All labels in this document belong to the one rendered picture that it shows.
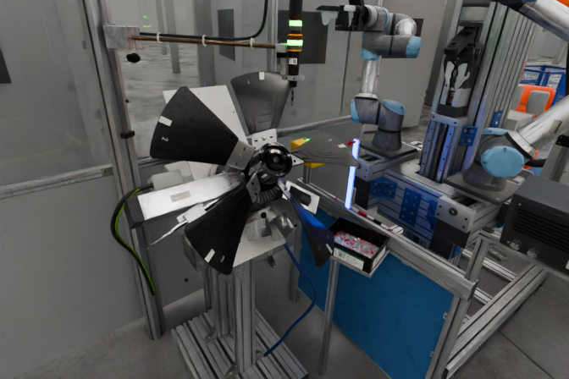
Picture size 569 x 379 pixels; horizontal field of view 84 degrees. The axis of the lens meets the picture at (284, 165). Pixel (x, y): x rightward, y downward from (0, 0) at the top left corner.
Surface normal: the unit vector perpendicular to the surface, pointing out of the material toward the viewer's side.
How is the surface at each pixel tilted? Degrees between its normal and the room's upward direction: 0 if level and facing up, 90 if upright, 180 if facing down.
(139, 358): 0
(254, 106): 53
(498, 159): 96
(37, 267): 90
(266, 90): 47
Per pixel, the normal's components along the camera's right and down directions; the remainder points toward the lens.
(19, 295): 0.61, 0.35
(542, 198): -0.17, -0.82
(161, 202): 0.49, -0.32
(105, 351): 0.03, -0.91
